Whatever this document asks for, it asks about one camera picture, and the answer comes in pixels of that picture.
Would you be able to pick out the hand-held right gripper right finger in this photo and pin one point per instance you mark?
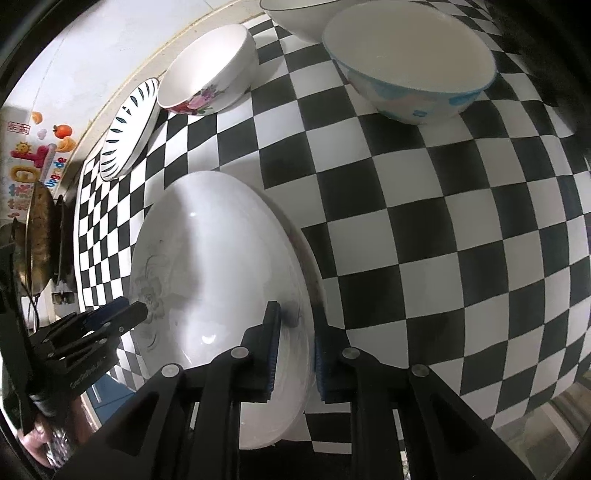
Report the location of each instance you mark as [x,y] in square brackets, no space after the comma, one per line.
[319,369]

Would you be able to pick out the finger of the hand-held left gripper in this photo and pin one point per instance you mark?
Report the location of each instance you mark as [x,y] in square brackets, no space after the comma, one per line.
[108,310]
[131,316]

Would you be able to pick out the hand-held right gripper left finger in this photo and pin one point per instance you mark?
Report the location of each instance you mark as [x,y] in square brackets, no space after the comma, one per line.
[273,350]

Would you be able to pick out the large white plate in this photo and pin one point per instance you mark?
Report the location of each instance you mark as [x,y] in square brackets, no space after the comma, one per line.
[217,258]

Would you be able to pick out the white bowl with pink flowers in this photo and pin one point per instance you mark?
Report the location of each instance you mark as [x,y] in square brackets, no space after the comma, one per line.
[207,69]

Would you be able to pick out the blue flower bowl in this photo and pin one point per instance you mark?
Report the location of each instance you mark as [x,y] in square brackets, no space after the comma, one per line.
[406,60]

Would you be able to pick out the white bowl with dark rim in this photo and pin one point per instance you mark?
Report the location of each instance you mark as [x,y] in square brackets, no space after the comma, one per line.
[300,23]

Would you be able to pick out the person's left hand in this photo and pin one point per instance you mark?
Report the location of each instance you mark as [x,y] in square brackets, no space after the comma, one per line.
[39,443]

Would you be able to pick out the brass round dish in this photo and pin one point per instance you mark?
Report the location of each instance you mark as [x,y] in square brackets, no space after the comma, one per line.
[39,240]

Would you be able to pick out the black and white checkered cloth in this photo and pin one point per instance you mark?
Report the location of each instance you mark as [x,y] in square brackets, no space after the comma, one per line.
[438,240]

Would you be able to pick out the white plate with dark stripes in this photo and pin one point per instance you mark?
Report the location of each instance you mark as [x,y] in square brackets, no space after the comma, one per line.
[129,129]

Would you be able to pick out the colourful wall poster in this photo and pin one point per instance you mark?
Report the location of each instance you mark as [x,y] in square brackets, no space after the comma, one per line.
[32,157]

